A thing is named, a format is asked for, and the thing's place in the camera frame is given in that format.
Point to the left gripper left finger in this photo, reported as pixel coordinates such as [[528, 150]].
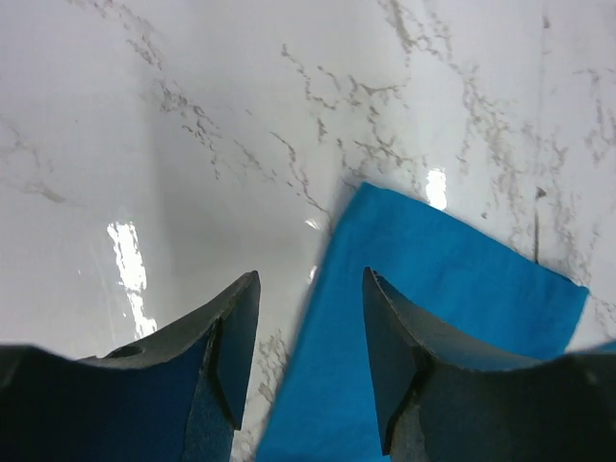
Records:
[[176, 395]]

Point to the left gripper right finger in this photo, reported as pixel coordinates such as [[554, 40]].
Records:
[[443, 395]]

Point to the blue t shirt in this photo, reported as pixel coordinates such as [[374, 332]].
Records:
[[325, 409]]

